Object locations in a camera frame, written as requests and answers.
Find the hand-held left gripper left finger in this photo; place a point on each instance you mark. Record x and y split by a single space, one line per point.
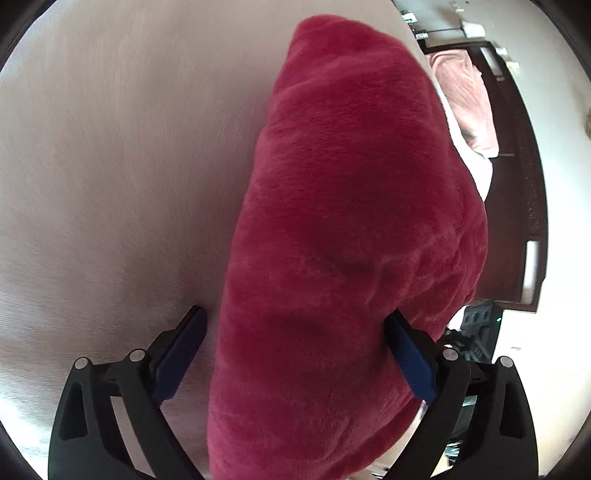
178 364

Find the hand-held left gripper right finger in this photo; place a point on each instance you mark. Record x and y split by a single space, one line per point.
411 360

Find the white bed blanket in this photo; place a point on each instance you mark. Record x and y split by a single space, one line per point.
115 161

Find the pink blanket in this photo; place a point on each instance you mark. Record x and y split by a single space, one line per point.
461 92

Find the white wall fixture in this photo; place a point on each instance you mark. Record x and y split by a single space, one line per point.
473 28

